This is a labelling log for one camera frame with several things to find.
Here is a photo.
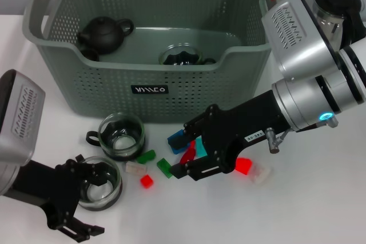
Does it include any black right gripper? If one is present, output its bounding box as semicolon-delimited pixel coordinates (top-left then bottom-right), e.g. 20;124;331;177
168;89;292;182

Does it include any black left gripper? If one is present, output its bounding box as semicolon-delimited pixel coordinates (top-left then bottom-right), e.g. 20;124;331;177
5;158;109;242

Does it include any grey perforated storage bin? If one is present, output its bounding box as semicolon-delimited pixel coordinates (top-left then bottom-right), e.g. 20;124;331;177
22;0;284;122

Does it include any small black teacup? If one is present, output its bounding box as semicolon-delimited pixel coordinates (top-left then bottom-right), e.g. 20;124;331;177
79;47;100;62

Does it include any dark red curved brick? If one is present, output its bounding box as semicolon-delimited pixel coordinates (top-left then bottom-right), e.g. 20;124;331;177
179;147;197;166

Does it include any cyan flat square brick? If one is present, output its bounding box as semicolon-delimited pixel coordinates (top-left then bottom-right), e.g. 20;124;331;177
195;138;208;158

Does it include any blue square brick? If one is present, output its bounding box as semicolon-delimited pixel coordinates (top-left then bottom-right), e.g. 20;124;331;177
167;129;189;155

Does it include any green rectangular brick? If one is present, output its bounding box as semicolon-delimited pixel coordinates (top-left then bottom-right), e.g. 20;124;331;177
156;158;176;179

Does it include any green arch brick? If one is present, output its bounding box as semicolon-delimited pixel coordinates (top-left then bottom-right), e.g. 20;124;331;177
136;150;157;164

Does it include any small red square brick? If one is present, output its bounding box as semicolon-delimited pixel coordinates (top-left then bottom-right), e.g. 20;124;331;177
139;174;155;189

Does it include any red slope brick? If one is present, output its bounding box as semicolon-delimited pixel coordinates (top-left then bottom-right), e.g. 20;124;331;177
234;157;254;175

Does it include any translucent white long brick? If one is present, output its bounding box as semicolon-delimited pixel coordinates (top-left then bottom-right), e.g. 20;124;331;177
125;161;147;175

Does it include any clear white brick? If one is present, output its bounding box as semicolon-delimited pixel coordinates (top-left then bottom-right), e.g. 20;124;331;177
250;163;272;185

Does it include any silver cylindrical connector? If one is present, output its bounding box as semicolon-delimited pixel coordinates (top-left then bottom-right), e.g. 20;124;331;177
265;128;283;153

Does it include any black clay teapot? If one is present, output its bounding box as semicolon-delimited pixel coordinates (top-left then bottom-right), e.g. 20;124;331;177
76;17;135;55

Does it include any glass pitcher black lid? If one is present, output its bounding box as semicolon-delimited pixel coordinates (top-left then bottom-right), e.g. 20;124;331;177
312;0;366;52

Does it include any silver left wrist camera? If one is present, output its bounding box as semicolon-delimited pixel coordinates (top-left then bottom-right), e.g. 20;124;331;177
0;69;46;194

